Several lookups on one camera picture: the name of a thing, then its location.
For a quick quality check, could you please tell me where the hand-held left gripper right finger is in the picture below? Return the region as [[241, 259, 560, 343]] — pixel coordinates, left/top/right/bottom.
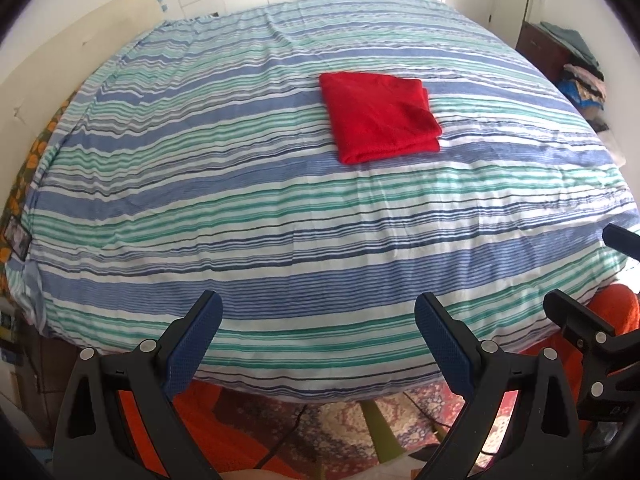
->
[[415, 292, 586, 480]]

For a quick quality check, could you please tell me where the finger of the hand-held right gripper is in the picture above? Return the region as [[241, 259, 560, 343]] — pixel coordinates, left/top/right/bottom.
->
[[543, 288, 640, 406], [602, 223, 640, 262]]

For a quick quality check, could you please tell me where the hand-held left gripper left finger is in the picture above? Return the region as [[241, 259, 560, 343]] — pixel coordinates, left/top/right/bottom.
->
[[51, 290, 224, 480]]

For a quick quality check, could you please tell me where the red sweater with white print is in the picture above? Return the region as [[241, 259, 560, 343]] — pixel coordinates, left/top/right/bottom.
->
[[319, 72, 444, 165]]

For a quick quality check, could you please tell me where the pile of folded clothes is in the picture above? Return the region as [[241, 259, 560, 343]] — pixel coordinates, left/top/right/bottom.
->
[[540, 20, 611, 126]]

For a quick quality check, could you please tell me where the orange fleece cloth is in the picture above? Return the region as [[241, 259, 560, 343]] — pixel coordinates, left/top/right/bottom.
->
[[117, 282, 640, 480]]

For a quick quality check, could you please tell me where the red patterned rug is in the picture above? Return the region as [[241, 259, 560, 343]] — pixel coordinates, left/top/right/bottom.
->
[[190, 375, 521, 480]]

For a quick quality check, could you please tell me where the blue green striped duvet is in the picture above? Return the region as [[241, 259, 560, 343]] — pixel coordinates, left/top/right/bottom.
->
[[22, 0, 640, 403]]

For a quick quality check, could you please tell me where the dark duvet label tag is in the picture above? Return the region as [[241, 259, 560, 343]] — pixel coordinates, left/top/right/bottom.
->
[[4, 215, 32, 258]]

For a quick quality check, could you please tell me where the brown wooden dresser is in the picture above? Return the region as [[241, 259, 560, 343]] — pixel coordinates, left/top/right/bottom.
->
[[515, 21, 573, 86]]

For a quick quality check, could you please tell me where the orange green floral bedsheet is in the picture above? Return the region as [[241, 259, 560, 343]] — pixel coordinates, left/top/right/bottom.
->
[[0, 87, 86, 306]]

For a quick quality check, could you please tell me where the white door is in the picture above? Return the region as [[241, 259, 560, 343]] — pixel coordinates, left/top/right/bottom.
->
[[485, 0, 548, 41]]

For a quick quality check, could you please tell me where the beige headboard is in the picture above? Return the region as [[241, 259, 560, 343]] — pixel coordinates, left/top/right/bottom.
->
[[0, 0, 166, 171]]

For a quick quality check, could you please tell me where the black cable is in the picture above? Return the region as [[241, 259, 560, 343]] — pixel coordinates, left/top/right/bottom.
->
[[255, 402, 311, 468]]

